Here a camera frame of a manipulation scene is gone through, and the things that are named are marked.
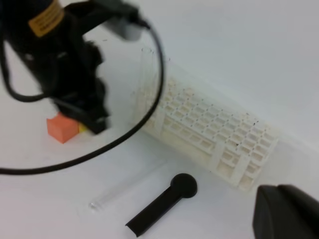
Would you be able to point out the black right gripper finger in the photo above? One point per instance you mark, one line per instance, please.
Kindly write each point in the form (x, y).
(285, 212)

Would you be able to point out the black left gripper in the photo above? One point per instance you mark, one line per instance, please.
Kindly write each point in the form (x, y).
(80, 93)

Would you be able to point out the clear glass test tube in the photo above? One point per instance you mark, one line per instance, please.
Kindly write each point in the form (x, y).
(99, 202)

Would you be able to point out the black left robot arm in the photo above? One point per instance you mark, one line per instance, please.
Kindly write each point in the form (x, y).
(49, 41)

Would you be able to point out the glass tube in rack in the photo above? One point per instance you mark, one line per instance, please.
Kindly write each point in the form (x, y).
(145, 91)

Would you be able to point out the white test tube rack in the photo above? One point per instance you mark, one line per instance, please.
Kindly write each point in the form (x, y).
(212, 130)

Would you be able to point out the black test tube holder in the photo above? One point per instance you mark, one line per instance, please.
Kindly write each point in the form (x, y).
(182, 186)

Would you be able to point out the yellow foam cube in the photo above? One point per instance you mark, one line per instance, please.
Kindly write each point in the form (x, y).
(81, 127)

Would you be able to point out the orange foam cube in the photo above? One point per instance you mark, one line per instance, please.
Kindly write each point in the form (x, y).
(62, 128)

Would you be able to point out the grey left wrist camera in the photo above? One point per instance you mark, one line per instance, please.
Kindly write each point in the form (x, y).
(123, 29)

